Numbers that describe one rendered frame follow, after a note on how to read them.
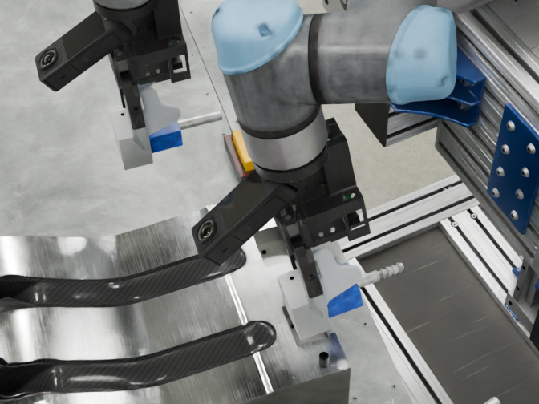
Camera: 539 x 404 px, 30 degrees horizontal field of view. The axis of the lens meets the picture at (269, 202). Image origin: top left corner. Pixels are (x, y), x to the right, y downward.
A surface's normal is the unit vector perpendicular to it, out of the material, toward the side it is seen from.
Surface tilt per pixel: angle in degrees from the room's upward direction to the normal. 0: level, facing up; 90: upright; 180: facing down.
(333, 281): 71
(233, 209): 40
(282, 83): 76
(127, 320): 14
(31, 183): 0
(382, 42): 28
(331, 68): 61
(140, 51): 0
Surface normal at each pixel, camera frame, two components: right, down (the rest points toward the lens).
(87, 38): -0.51, -0.43
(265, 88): -0.19, 0.73
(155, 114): 0.30, 0.61
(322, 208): -0.21, -0.68
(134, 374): 0.27, -0.66
